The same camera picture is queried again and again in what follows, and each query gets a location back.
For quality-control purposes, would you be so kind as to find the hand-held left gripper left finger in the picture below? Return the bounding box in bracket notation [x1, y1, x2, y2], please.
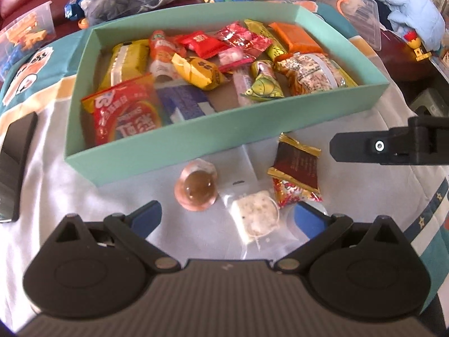
[45, 200, 179, 274]

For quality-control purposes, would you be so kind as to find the orange white snack tube packet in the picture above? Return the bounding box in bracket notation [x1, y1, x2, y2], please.
[148, 30, 187, 82]

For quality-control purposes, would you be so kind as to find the large red candy bag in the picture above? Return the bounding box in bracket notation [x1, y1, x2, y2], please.
[81, 75, 164, 147]

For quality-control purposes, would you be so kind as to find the plain red snack packet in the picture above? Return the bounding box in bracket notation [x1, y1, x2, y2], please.
[173, 31, 229, 60]

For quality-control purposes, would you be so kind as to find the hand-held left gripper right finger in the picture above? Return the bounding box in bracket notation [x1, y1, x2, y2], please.
[273, 202, 409, 274]

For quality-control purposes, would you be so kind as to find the blue white snack packet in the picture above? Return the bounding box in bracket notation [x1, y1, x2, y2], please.
[156, 83, 215, 126]

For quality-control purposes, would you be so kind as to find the orange white snack bag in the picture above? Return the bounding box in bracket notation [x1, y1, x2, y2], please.
[274, 52, 359, 98]

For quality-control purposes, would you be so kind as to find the grey plastic stool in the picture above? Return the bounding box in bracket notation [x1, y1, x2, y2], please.
[410, 87, 449, 117]

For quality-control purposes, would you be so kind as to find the pink white candy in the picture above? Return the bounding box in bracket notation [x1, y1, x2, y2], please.
[217, 47, 247, 68]

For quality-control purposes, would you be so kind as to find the slim yellow snack packet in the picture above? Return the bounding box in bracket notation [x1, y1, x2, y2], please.
[244, 19, 289, 62]

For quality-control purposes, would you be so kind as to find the light blue quilted jacket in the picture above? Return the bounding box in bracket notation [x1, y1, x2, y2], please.
[349, 0, 447, 51]

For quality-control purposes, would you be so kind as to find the clear tub of toy parts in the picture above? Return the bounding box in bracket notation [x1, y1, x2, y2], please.
[0, 0, 57, 79]

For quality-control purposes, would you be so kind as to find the yellow silver snack packet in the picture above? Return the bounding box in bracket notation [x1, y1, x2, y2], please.
[99, 40, 150, 90]

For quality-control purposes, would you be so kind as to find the golden yellow candy wrapper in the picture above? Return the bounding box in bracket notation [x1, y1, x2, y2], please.
[171, 53, 227, 91]

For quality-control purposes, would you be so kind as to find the red patterned snack packet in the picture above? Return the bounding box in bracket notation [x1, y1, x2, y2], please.
[214, 22, 273, 59]

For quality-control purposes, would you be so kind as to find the green yellow triangular packet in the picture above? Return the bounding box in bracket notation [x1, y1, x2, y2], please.
[239, 60, 285, 105]

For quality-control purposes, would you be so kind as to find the small red yellow toy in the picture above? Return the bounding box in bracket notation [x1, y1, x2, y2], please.
[403, 30, 433, 61]

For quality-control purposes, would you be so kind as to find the clear plastic lidded box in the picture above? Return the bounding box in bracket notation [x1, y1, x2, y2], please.
[315, 0, 384, 50]

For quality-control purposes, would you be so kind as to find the pink snack stick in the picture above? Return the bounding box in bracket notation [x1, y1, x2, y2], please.
[232, 71, 254, 106]

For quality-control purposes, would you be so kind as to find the dark red gold packet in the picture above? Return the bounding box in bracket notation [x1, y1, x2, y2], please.
[267, 133, 322, 206]

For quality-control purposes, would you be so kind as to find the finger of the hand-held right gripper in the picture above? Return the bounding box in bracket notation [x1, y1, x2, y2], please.
[331, 116, 449, 165]

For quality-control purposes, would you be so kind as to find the white nougat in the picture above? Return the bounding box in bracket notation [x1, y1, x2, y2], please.
[224, 189, 282, 247]

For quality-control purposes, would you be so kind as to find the black flat device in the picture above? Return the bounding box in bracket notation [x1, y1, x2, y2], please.
[0, 111, 38, 223]

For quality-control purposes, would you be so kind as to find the green cardboard box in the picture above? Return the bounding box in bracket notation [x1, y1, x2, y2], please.
[64, 1, 391, 186]

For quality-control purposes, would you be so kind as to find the clear jelly cup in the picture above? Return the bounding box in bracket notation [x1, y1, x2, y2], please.
[174, 159, 219, 213]

